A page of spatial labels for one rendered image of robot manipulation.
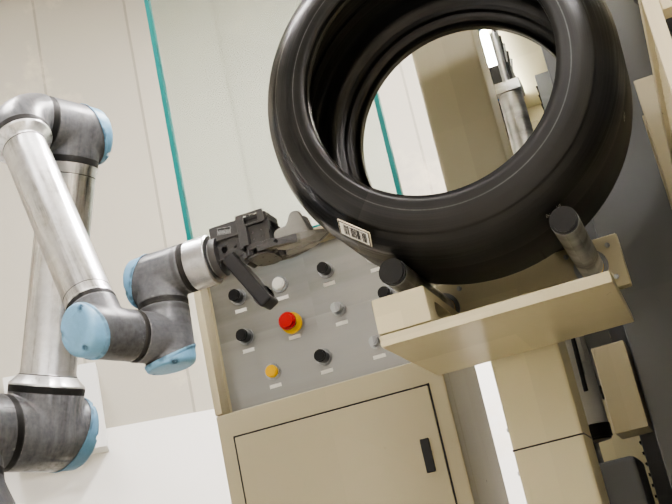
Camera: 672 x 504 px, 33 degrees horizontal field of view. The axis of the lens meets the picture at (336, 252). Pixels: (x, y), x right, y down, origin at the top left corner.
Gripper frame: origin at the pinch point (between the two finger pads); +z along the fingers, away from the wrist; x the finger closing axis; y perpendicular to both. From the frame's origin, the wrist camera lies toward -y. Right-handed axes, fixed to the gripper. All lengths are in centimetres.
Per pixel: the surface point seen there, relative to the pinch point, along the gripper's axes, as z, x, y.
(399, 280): 13.3, -8.4, -13.7
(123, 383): -163, 230, 45
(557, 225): 39.4, -8.6, -12.6
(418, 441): -7, 64, -30
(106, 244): -162, 231, 105
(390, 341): 9.7, -8.6, -22.9
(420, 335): 14.6, -8.6, -23.3
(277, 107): 0.5, -11.8, 20.1
